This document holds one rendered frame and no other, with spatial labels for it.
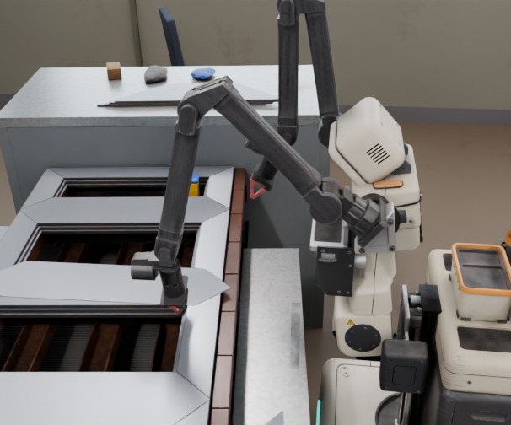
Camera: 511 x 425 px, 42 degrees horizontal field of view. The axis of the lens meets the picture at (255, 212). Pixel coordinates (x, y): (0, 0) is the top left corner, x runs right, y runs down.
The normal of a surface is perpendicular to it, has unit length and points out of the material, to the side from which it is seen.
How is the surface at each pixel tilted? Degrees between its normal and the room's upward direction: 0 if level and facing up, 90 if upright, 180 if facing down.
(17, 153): 90
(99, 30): 90
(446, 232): 0
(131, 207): 0
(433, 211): 0
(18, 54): 90
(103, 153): 90
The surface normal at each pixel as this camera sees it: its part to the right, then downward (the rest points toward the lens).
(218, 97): -0.10, 0.47
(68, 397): -0.02, -0.86
